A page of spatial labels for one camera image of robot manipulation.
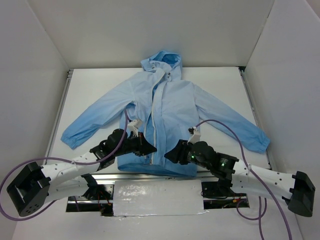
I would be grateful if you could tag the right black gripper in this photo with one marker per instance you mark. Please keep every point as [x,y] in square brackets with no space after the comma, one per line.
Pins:
[182,152]

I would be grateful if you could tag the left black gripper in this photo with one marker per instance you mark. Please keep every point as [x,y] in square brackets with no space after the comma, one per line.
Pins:
[139,144]

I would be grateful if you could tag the light blue hooded jacket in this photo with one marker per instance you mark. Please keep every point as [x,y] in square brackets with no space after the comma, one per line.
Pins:
[168,106]

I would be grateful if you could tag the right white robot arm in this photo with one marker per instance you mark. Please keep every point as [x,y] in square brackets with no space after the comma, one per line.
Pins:
[295,190]

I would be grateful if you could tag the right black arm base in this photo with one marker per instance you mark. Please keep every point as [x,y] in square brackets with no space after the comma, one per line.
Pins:
[215,198]

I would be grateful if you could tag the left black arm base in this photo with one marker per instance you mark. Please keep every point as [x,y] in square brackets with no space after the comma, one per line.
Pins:
[97,198]

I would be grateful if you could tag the silver foil-covered panel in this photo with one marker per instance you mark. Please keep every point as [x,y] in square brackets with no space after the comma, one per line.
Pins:
[158,198]

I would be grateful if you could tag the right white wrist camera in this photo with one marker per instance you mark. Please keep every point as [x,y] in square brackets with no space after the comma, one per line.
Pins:
[195,135]

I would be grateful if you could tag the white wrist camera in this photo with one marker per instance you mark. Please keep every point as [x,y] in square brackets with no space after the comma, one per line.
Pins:
[195,135]
[134,126]

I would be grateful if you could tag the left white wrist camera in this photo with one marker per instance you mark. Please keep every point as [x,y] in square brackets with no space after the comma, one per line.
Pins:
[134,126]

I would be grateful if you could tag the front aluminium table rail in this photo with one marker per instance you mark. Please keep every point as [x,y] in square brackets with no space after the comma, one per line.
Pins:
[203,176]

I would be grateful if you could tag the aluminium table rail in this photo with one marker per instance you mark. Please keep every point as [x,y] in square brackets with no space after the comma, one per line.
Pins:
[59,113]
[254,110]
[203,176]

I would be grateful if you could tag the left aluminium table rail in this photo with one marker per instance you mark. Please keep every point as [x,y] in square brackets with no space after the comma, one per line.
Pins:
[59,113]

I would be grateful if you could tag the right aluminium table rail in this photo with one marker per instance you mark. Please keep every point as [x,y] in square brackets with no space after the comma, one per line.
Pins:
[254,110]

